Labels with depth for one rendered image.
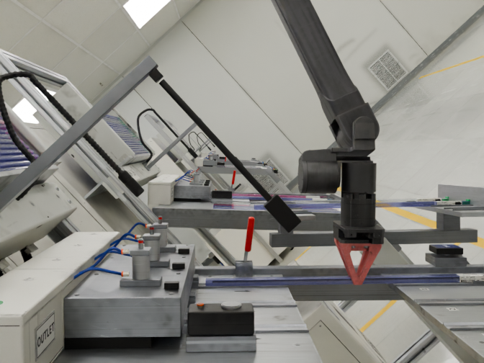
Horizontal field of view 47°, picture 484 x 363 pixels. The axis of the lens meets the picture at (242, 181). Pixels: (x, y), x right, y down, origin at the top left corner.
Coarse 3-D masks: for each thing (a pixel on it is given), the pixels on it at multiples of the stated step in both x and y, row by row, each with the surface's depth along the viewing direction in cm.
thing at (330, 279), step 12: (336, 276) 94; (348, 276) 94; (372, 276) 94; (384, 276) 94; (396, 276) 94; (408, 276) 94; (420, 276) 94; (432, 276) 93; (444, 276) 93; (456, 276) 94
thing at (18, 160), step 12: (0, 120) 93; (0, 132) 89; (0, 144) 85; (12, 144) 89; (24, 144) 95; (0, 156) 80; (12, 156) 84; (24, 156) 89; (36, 156) 95; (0, 168) 77; (12, 168) 81; (24, 168) 85
